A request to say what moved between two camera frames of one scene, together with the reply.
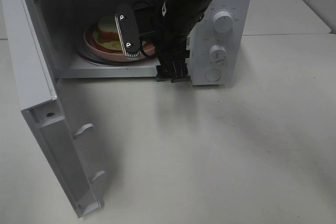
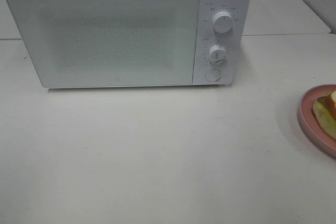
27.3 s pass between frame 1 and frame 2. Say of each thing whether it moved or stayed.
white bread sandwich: moved
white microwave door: moved
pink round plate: moved
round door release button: stayed
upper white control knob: stayed
